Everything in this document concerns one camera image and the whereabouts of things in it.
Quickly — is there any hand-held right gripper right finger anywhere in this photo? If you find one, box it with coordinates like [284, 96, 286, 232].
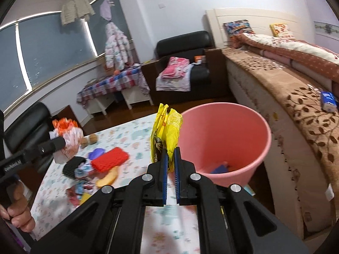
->
[173, 147, 310, 254]

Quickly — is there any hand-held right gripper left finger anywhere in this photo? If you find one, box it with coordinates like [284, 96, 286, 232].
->
[30, 148, 170, 254]

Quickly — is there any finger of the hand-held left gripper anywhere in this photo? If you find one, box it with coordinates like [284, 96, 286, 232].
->
[22, 136, 67, 162]

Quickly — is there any orange and white plastic bag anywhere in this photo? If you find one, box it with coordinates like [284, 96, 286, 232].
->
[49, 118, 84, 164]

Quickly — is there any black hair brush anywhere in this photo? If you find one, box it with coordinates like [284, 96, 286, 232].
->
[62, 157, 86, 178]

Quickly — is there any yellow snack packet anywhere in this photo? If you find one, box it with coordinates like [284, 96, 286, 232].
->
[150, 103, 184, 172]

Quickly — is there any large orange peel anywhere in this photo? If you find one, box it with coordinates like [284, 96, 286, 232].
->
[95, 165, 120, 188]

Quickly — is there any pink plastic bucket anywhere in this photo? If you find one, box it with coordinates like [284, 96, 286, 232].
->
[177, 102, 272, 188]

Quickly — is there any person's left hand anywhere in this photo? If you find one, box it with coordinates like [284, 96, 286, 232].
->
[0, 182, 36, 233]

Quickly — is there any black leather chair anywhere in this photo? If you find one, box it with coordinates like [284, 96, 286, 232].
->
[4, 102, 85, 175]

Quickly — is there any floral tablecloth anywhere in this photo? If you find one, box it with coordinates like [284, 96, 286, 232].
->
[32, 112, 202, 254]

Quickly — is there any blue and pink wrapper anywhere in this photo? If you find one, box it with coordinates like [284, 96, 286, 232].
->
[75, 161, 96, 178]

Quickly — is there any blue scrap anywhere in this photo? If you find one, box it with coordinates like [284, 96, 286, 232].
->
[210, 164, 229, 174]

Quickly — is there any purple plastic piece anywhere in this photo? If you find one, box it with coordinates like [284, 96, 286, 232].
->
[87, 148, 106, 160]

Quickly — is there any red and blue wrapper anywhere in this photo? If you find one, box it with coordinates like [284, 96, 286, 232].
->
[66, 180, 93, 208]

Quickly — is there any red mesh scrubber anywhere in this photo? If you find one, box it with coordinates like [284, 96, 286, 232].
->
[90, 148, 130, 174]

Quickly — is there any white bench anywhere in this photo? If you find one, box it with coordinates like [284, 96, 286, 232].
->
[89, 94, 117, 115]
[120, 85, 154, 109]

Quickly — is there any white printed cloth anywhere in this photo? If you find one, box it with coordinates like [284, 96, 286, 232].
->
[155, 63, 195, 92]

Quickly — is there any plaid covered side table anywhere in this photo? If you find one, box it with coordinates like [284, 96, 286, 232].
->
[77, 65, 150, 109]

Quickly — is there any pink blanket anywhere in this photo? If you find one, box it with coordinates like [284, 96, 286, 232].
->
[161, 56, 190, 80]

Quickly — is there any large curved window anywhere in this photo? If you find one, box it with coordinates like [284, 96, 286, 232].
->
[0, 0, 133, 112]

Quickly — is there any white bed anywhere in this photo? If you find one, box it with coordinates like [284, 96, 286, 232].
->
[205, 7, 339, 244]

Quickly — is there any pink patterned puffer jacket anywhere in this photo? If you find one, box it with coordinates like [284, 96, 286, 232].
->
[104, 22, 134, 70]

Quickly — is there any black leather armchair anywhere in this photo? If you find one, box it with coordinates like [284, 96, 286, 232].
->
[140, 30, 233, 105]

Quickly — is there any cream knitted garment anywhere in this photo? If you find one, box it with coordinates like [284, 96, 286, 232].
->
[60, 0, 96, 26]

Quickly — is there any brown leaf-pattern blanket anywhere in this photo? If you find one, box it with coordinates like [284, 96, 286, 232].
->
[221, 46, 339, 183]

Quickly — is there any purple hat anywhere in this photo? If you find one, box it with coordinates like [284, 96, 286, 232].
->
[100, 0, 115, 22]

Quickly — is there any colourful cartoon pillow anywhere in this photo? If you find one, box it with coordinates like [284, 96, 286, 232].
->
[223, 20, 255, 37]

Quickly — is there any dotted floral quilt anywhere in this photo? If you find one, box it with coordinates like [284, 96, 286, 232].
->
[232, 33, 339, 81]

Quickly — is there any blue tissue pack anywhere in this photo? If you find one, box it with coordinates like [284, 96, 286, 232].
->
[320, 90, 337, 112]

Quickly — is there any yellow floral pillow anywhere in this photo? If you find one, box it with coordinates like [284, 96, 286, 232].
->
[270, 23, 294, 39]

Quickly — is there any lilac wardrobe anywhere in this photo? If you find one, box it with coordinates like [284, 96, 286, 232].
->
[314, 0, 339, 45]

